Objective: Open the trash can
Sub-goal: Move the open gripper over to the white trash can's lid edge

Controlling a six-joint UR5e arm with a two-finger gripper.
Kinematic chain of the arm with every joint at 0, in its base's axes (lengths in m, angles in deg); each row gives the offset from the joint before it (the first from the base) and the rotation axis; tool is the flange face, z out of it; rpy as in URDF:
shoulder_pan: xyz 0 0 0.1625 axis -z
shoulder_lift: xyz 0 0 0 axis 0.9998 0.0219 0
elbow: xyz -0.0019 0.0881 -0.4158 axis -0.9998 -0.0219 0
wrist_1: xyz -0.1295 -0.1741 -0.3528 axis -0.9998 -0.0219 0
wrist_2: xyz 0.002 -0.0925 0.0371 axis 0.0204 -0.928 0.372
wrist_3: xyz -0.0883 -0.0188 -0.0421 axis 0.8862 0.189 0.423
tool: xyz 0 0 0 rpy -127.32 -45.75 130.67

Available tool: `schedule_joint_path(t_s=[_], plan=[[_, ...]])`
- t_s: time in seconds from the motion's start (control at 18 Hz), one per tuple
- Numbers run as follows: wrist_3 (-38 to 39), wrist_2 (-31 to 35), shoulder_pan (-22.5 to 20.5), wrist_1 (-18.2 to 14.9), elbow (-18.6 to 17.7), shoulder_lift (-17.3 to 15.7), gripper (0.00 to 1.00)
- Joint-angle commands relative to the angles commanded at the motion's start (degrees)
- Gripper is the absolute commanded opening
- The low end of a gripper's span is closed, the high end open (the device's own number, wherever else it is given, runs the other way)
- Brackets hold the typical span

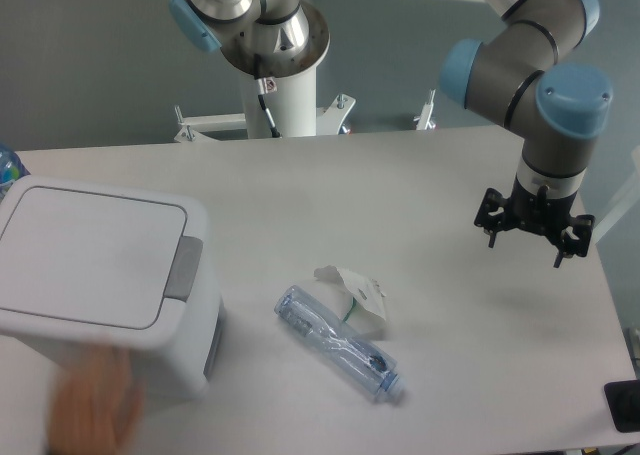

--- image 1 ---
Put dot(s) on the grey trash can push button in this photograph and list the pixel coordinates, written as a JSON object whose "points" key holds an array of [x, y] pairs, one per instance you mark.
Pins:
{"points": [[184, 267]]}

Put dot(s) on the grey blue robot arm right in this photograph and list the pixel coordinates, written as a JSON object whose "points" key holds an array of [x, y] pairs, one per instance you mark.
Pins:
{"points": [[521, 82]]}

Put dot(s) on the white trash can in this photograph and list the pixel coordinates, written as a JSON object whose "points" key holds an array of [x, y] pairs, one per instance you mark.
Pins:
{"points": [[85, 263]]}

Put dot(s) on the water bottle at left edge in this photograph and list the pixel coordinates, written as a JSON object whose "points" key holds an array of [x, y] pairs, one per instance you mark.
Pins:
{"points": [[12, 169]]}

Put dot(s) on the blurred human hand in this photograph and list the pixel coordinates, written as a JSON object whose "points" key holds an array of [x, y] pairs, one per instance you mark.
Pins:
{"points": [[96, 405]]}

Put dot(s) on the torn white paper carton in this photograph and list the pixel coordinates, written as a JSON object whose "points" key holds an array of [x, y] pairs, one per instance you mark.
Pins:
{"points": [[356, 299]]}

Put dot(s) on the white stand foot right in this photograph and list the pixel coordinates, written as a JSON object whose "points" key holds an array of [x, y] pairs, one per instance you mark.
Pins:
{"points": [[425, 121]]}

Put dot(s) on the black device at right edge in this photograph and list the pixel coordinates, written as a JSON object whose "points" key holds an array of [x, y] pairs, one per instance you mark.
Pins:
{"points": [[623, 401]]}

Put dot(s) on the empty clear plastic bottle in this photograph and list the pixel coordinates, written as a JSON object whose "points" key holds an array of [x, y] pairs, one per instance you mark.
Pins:
{"points": [[320, 329]]}

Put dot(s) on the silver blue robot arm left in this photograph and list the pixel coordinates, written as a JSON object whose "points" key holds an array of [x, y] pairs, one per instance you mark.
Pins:
{"points": [[211, 24]]}

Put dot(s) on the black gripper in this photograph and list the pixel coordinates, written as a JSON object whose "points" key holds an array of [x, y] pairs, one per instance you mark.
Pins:
{"points": [[542, 206]]}

